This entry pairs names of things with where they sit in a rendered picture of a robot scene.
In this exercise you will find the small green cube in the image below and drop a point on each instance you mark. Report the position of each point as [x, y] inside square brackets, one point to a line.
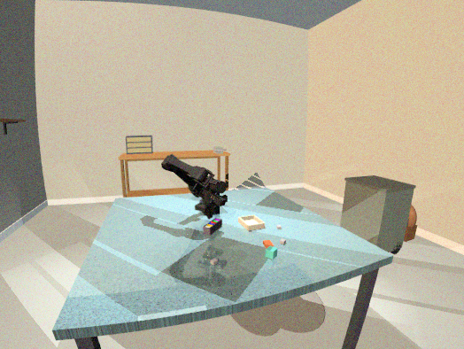
[271, 252]

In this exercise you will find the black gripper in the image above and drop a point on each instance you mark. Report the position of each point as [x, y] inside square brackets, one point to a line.
[207, 207]

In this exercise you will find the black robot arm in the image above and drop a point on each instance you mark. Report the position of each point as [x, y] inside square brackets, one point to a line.
[198, 180]

